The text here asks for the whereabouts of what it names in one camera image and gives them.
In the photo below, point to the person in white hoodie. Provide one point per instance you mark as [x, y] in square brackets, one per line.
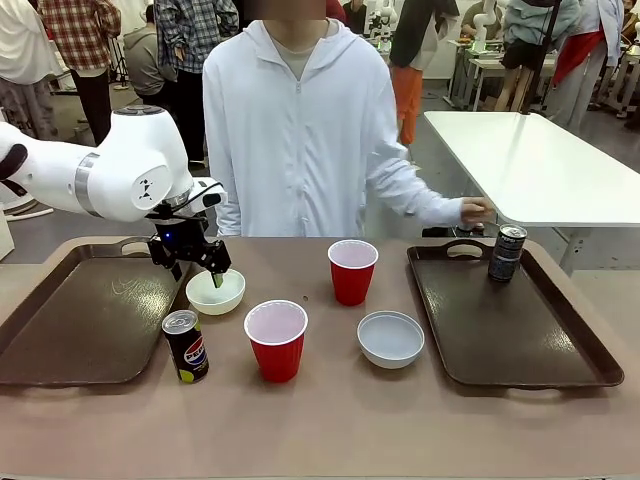
[300, 150]

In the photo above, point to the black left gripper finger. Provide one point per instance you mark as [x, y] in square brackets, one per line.
[176, 272]
[218, 267]

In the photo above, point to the red plastic cup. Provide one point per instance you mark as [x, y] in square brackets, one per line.
[351, 275]
[276, 345]

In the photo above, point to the black pole stand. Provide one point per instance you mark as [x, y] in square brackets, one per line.
[542, 55]

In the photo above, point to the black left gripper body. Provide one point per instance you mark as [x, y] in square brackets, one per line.
[175, 235]

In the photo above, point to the person's left hand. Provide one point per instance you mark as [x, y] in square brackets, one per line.
[477, 209]

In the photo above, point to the black Pepsi can yellow base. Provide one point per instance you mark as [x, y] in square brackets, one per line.
[186, 350]

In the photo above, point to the person in orange trousers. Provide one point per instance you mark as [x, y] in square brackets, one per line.
[415, 60]

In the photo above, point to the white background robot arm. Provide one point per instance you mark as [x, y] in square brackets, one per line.
[484, 25]

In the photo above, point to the white folding table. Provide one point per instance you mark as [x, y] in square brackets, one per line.
[540, 165]

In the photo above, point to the brown plastic tray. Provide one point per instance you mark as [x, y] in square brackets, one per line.
[85, 320]
[510, 325]

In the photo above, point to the small white bowl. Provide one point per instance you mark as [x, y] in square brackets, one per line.
[216, 296]

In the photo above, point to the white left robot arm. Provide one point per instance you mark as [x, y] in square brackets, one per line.
[100, 170]

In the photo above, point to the white background workbench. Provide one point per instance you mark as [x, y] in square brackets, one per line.
[480, 70]

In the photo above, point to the person in grey hoodie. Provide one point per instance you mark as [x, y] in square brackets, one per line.
[145, 60]

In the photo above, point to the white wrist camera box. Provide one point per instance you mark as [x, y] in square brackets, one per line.
[207, 197]

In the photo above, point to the person in white shirt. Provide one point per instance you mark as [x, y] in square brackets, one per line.
[22, 65]

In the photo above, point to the person in black shorts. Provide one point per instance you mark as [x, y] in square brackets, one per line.
[525, 50]

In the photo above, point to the person in blue plaid shirt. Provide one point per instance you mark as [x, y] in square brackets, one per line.
[197, 50]

